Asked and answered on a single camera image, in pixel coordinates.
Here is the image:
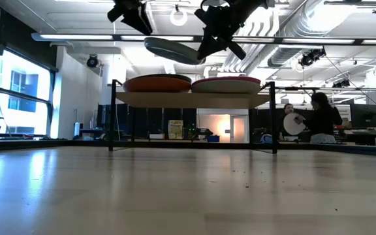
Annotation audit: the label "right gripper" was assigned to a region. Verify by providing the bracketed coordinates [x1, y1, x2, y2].
[196, 0, 251, 61]

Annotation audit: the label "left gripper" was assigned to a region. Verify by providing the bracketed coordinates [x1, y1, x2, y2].
[106, 0, 153, 36]

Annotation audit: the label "cream white plate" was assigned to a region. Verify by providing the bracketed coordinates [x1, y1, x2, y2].
[191, 80, 262, 95]

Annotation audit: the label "light blue plate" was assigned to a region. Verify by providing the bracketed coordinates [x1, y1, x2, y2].
[144, 37, 206, 66]

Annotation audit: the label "orange plate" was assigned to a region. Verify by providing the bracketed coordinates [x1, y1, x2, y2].
[122, 75, 193, 93]

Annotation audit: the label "black-framed wooden shelf rack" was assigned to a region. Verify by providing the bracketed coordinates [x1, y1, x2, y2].
[108, 79, 277, 154]

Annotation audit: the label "black round ceiling speaker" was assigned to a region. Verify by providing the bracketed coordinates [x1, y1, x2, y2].
[86, 54, 99, 69]

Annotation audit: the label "overhead beam with light strips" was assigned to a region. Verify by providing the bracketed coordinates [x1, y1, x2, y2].
[31, 32, 376, 46]

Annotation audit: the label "white door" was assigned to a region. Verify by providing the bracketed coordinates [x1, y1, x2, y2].
[229, 114, 249, 144]

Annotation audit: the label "black ceiling track spotlights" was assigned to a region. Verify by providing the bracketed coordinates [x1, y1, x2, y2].
[333, 78, 351, 88]
[298, 48, 326, 68]

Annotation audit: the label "person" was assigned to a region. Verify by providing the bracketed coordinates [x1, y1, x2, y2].
[300, 92, 344, 144]
[277, 103, 295, 141]

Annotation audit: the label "yellow printed box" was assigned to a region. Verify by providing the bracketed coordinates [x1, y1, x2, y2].
[168, 119, 184, 140]

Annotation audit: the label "white round plate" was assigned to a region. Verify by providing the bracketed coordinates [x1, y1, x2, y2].
[283, 112, 307, 136]

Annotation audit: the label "black computer monitor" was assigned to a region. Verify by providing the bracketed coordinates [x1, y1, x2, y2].
[350, 103, 376, 129]

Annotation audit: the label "dark office desk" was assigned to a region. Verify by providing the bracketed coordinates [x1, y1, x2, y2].
[337, 129, 376, 146]

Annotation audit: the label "white ceiling ring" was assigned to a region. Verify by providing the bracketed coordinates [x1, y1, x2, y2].
[170, 8, 188, 27]

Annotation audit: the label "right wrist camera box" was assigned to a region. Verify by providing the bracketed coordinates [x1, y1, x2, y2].
[193, 8, 215, 25]

